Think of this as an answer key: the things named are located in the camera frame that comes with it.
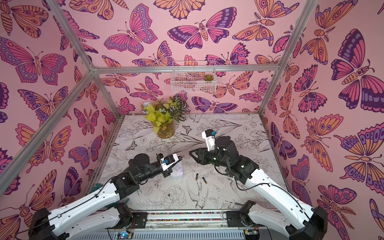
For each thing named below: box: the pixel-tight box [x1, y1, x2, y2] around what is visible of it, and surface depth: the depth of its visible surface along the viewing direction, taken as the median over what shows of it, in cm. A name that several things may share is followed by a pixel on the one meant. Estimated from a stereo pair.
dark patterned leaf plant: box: [169, 96, 191, 123], surface depth 96 cm
